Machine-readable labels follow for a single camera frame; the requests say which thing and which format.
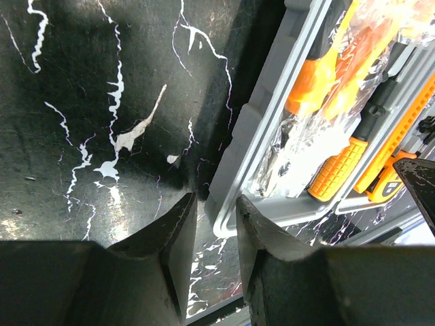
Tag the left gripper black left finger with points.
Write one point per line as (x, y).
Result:
(141, 280)

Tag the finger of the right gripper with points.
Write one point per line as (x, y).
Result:
(418, 177)

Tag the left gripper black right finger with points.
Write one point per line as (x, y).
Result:
(288, 282)

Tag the yellow tape measure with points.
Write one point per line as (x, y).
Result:
(387, 183)

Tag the orange utility knife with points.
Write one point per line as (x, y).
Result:
(395, 137)

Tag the grey plastic tool case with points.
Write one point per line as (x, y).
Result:
(254, 126)

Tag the orange pliers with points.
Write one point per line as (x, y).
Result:
(340, 73)

